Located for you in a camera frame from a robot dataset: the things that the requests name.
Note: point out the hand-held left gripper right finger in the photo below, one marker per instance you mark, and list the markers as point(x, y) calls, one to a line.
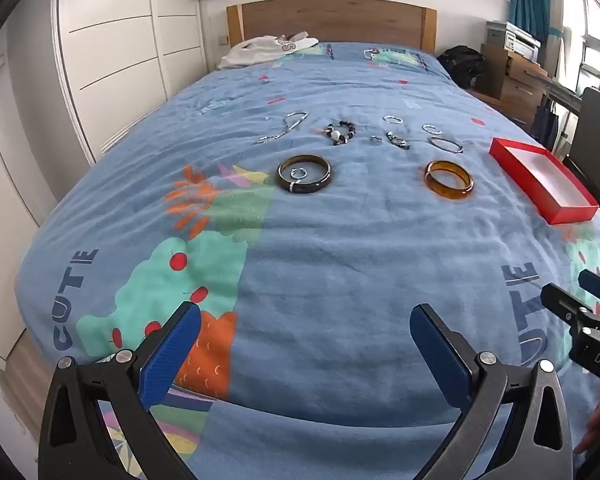
point(440, 355)

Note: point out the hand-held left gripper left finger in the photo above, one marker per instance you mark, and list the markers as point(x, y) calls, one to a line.
point(172, 355)

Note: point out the red cardboard box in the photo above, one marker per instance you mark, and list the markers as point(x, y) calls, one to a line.
point(540, 175)

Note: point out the amber bangle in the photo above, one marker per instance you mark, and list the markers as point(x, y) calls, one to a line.
point(447, 190)

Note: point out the thin silver bangle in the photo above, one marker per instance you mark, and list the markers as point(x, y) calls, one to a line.
point(432, 142)

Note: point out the dark brown bangle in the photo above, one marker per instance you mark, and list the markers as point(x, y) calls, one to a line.
point(325, 176)

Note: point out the person's right hand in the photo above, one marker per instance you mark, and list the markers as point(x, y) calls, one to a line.
point(595, 430)

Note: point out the blue printed blanket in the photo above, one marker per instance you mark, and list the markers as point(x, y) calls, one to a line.
point(355, 260)

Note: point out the black chair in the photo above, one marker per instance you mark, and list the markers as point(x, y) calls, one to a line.
point(597, 135)

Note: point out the dark blue bag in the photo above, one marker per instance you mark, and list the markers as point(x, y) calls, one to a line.
point(547, 120)

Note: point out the silver wristwatch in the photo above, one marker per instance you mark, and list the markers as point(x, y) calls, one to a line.
point(399, 141)

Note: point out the wooden drawer cabinet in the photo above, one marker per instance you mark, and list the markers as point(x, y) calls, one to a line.
point(515, 80)

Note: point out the black bag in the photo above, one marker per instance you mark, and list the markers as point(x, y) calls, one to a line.
point(460, 65)

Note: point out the grey printer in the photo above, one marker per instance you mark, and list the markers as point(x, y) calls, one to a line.
point(512, 40)

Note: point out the white garment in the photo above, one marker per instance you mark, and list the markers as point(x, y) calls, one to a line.
point(255, 52)

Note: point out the white wardrobe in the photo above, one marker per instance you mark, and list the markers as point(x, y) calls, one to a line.
point(125, 45)

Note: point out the wooden headboard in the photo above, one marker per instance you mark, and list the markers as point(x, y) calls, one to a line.
point(330, 20)

